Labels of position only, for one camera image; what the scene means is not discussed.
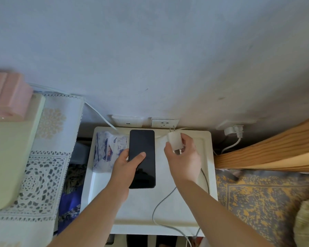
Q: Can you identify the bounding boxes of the white charger adapter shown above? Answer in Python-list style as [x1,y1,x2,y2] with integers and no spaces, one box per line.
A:
[167,131,183,155]

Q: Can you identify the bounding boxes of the white wall socket plate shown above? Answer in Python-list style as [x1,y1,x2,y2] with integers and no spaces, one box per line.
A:
[216,119,257,131]

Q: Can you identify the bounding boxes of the blue white tissue packet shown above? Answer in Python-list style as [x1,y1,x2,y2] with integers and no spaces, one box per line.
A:
[92,130,131,174]

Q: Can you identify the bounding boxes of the person's left forearm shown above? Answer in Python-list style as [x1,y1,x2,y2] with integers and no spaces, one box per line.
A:
[47,181,131,247]

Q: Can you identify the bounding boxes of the cream knitted cushion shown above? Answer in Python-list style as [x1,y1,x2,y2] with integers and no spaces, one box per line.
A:
[293,198,309,247]

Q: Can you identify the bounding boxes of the wooden bed frame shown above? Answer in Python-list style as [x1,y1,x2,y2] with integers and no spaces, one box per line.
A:
[213,115,309,173]

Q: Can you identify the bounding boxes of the white lace tablecloth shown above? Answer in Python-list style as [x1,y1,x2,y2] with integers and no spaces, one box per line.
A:
[0,92,85,247]

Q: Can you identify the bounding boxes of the black smartphone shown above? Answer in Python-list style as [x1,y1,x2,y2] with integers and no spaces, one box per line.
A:
[129,130,156,190]

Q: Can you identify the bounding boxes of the person's right hand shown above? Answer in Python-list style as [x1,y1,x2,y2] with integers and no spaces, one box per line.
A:
[164,133,203,183]

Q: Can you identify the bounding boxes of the white power plug with cable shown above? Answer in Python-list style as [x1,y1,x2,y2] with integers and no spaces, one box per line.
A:
[220,125,245,155]

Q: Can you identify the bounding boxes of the pale green plastic box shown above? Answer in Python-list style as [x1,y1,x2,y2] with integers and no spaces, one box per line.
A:
[0,93,46,211]

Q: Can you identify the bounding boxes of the blue patterned cloth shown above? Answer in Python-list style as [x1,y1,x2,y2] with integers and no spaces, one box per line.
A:
[57,164,85,235]

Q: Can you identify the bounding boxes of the pink foam block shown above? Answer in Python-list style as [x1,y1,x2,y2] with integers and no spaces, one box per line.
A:
[0,72,34,119]

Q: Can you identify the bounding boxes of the white small table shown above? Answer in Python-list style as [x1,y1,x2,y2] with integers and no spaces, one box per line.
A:
[80,126,219,236]

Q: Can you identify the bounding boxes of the person's right forearm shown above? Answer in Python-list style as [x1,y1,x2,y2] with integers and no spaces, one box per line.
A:
[172,178,274,247]

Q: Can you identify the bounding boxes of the person's left hand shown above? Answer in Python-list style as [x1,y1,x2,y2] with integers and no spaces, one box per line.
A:
[110,149,147,194]

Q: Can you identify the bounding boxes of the white wall socket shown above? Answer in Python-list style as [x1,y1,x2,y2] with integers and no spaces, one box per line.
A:
[151,118,180,129]

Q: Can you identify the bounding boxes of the grey yellow patterned bedsheet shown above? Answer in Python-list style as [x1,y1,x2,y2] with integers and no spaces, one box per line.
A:
[215,169,309,247]

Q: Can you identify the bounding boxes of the white wall switch plate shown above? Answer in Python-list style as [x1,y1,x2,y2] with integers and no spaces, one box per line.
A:
[110,115,144,128]

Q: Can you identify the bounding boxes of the white charger cable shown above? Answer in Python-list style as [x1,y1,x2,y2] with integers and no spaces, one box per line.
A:
[152,152,211,247]

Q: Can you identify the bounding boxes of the white flat cable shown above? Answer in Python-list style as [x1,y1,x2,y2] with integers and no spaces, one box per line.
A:
[28,83,119,132]

